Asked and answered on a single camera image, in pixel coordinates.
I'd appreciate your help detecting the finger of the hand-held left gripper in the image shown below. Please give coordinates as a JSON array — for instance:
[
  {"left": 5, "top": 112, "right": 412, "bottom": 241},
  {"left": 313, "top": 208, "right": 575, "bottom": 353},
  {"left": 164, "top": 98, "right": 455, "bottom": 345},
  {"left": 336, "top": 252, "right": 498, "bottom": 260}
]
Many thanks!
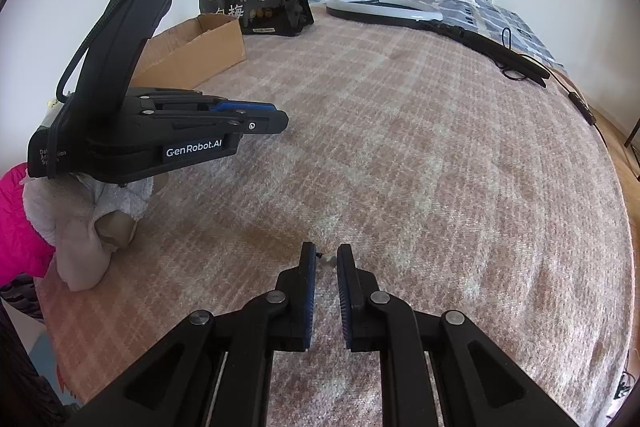
[
  {"left": 125, "top": 107, "right": 290, "bottom": 136},
  {"left": 127, "top": 88, "right": 276, "bottom": 114}
]

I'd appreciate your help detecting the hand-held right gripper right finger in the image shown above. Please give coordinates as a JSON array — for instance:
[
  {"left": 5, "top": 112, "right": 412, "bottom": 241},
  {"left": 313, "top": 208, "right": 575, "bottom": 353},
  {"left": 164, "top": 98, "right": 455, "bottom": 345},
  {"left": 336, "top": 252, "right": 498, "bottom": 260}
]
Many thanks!
[{"left": 336, "top": 244, "right": 581, "bottom": 427}]

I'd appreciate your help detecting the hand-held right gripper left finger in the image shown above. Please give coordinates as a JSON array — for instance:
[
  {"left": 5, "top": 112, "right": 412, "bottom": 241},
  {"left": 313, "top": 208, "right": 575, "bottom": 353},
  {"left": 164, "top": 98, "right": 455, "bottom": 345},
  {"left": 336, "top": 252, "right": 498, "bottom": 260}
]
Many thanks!
[{"left": 65, "top": 242, "right": 317, "bottom": 427}]

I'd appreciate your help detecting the cardboard box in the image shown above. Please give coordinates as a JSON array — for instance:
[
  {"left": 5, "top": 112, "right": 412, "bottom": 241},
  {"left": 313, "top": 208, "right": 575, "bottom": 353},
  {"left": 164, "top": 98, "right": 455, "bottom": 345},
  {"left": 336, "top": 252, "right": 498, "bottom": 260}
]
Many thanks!
[{"left": 131, "top": 13, "right": 247, "bottom": 92}]

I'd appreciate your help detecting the person's left hand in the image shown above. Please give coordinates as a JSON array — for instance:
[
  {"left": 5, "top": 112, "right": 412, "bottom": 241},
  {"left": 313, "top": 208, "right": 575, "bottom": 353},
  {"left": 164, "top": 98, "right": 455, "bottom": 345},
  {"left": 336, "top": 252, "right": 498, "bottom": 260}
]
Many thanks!
[{"left": 22, "top": 167, "right": 155, "bottom": 293}]

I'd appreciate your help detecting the person's striped clothing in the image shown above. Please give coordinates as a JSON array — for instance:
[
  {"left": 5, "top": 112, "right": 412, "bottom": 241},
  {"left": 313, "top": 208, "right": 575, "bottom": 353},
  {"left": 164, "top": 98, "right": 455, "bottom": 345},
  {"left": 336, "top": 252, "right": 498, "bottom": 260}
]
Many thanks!
[{"left": 0, "top": 282, "right": 46, "bottom": 322}]

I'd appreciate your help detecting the black folded tripod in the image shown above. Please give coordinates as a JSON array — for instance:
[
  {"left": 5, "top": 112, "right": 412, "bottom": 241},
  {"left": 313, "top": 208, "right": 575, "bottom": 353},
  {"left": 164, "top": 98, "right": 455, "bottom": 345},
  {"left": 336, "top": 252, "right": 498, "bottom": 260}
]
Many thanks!
[{"left": 430, "top": 21, "right": 551, "bottom": 86}]

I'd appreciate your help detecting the dark metal rack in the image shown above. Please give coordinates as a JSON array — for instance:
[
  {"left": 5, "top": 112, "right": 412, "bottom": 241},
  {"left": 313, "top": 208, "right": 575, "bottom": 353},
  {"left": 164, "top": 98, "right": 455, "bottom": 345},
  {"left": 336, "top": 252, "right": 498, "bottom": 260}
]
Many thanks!
[{"left": 622, "top": 107, "right": 640, "bottom": 182}]

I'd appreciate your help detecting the white ring light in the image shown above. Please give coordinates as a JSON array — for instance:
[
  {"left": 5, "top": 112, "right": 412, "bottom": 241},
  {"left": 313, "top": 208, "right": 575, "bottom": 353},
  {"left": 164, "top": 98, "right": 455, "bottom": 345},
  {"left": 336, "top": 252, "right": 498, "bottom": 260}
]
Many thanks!
[{"left": 326, "top": 0, "right": 445, "bottom": 26}]

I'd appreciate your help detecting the black cable with inline switch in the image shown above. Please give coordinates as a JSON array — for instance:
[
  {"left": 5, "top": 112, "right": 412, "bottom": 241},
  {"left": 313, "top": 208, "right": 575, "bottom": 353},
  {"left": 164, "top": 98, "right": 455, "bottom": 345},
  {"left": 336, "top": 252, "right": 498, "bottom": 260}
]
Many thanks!
[{"left": 492, "top": 27, "right": 608, "bottom": 148}]

